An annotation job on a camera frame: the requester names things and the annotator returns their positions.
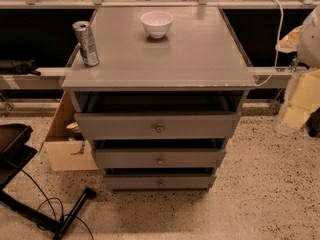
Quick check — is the black object on rail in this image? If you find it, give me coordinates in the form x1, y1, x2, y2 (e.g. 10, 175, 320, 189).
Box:
0, 59, 41, 76

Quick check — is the white cable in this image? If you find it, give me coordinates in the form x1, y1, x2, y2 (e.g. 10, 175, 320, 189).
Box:
255, 0, 285, 88

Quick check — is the grey top drawer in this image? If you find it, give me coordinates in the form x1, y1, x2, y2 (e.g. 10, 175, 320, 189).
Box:
75, 112, 241, 140

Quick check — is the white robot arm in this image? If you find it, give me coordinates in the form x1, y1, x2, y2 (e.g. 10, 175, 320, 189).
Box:
276, 5, 320, 135

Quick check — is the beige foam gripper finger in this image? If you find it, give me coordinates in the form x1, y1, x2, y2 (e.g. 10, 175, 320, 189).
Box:
275, 67, 320, 135

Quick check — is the grey middle drawer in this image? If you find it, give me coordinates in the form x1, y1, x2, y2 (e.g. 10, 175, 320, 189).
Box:
93, 149, 226, 169

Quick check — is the silver drink can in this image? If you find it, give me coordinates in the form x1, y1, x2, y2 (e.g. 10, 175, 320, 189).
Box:
72, 21, 99, 67

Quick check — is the grey bottom drawer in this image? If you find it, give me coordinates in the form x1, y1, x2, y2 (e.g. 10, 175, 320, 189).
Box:
104, 175, 216, 190

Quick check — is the black cable on floor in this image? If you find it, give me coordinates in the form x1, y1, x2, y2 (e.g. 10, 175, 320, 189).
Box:
6, 160, 96, 240

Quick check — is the metal railing frame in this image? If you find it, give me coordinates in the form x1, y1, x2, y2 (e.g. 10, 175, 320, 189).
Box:
0, 0, 320, 91

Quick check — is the white bowl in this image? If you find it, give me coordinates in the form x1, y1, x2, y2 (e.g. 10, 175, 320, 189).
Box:
140, 11, 174, 39

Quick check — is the grey drawer cabinet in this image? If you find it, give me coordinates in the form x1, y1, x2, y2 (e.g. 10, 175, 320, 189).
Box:
62, 7, 255, 178

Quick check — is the cardboard box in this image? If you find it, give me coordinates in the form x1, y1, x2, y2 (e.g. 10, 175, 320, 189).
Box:
44, 92, 97, 171

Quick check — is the black stand with tray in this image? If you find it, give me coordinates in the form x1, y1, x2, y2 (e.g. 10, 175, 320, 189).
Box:
0, 124, 96, 240

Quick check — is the grey drawer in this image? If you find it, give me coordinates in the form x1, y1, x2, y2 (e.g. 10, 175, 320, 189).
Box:
75, 112, 241, 140
93, 149, 226, 169
104, 175, 216, 190

